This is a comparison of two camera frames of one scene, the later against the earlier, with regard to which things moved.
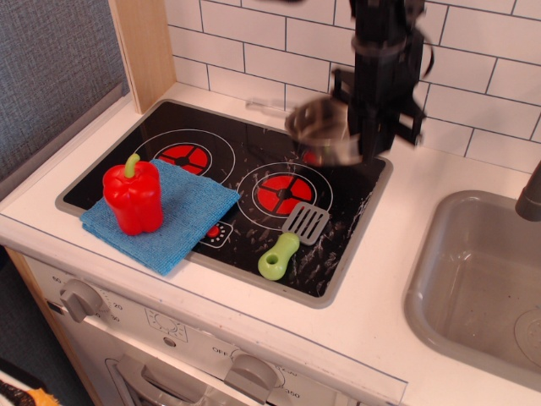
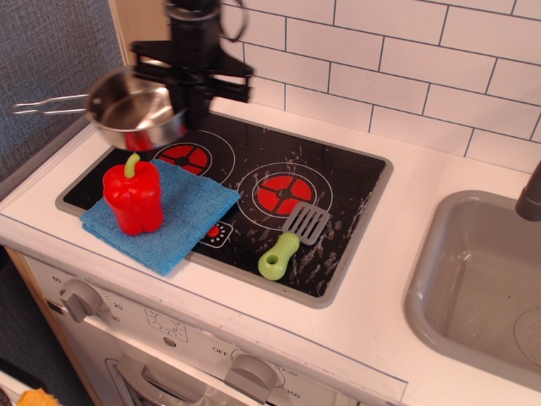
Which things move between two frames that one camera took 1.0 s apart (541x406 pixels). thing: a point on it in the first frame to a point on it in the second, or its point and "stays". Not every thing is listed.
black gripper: x=380 y=91 to x=192 y=61
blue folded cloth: x=189 y=205 stays
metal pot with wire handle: x=320 y=126 to x=126 y=107
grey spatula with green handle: x=304 y=225 stays
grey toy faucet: x=528 y=204 stays
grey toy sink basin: x=472 y=290 stays
